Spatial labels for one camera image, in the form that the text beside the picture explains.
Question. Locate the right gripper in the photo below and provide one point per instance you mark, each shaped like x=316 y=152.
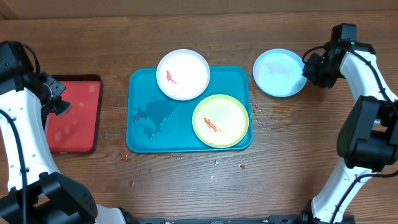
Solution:
x=311 y=72

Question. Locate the dark red water tray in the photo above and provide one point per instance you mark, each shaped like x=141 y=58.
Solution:
x=76 y=131

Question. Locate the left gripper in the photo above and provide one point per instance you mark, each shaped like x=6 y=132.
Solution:
x=58 y=87

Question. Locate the light blue plate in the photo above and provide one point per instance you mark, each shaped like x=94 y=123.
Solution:
x=279 y=73

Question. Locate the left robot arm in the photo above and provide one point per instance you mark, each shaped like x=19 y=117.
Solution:
x=38 y=191

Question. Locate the yellow-green rimmed plate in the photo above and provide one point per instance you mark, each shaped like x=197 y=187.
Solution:
x=220 y=121

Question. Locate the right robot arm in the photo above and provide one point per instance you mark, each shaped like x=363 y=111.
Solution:
x=367 y=141

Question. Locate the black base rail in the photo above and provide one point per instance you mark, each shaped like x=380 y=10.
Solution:
x=273 y=219

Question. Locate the white plate with red stain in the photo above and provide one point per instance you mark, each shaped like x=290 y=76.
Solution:
x=183 y=74

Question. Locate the teal plastic serving tray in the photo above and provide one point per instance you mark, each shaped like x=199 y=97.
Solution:
x=159 y=124

